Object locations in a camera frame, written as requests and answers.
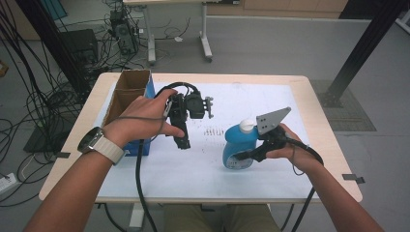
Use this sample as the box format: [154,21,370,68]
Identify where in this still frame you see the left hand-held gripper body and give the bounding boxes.
[163,91,216,131]

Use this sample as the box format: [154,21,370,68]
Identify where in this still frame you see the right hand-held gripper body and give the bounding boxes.
[255,106,292,153]

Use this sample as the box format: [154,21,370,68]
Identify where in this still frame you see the blue detergent bottle white cap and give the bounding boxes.
[221,119,260,171]

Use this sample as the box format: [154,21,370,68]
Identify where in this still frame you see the blue cardboard box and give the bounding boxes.
[102,69,157,158]

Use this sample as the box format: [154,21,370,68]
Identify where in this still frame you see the person's right hand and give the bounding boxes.
[265,124,320,173]

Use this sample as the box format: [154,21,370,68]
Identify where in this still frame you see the person's left hand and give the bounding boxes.
[102,88,187,150]

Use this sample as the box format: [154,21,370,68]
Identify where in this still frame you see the white board mat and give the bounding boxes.
[93,81,320,201]

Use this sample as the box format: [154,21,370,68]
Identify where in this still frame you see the white desk with legs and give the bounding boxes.
[123,0,215,66]

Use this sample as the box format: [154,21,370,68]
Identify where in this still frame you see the person's legs in olive trousers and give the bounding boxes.
[162,203,282,232]

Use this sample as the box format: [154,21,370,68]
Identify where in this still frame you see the black computer tower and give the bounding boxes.
[109,9,140,56]

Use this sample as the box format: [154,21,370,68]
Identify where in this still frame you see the wooden cabinet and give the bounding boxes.
[206,0,350,19]

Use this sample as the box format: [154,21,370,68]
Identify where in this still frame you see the black metal stand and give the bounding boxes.
[317,0,409,108]

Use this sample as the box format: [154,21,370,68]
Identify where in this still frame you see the black equipment case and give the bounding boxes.
[60,28,100,66]

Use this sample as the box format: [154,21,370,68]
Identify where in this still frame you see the black floor plate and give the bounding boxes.
[22,124,64,154]

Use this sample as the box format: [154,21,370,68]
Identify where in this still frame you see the white power strip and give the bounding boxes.
[0,172,17,195]

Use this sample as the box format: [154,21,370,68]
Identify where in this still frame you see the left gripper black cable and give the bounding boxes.
[134,81,201,232]

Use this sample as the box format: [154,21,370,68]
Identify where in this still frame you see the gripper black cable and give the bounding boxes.
[134,81,201,232]
[284,134,325,232]

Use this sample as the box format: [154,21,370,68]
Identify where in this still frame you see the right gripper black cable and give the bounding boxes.
[284,134,325,232]

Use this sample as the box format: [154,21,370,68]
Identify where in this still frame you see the wristwatch with white strap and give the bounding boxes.
[76,126,126,165]

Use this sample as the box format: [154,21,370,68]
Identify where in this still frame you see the bundle of black cables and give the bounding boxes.
[0,6,146,207]

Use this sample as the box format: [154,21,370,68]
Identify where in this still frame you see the black metal post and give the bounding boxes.
[14,0,93,96]

